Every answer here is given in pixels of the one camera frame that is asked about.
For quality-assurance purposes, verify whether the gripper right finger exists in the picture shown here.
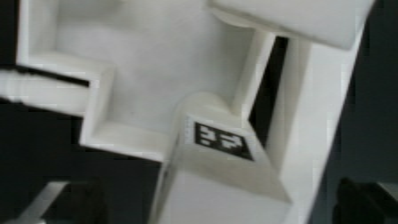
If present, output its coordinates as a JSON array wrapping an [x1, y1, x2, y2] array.
[[333, 178, 398, 224]]

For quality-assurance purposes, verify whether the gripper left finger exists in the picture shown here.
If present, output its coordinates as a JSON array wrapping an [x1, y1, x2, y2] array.
[[15, 181, 107, 224]]

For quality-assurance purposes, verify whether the white chair leg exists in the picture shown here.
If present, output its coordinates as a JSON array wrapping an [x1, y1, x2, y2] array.
[[148, 92, 292, 224], [209, 0, 377, 49]]

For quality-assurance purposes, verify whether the white chair seat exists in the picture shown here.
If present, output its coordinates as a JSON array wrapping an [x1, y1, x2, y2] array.
[[0, 0, 276, 161]]

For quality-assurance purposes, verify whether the white U-shaped fence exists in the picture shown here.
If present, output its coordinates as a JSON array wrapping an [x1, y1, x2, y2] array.
[[267, 40, 358, 224]]

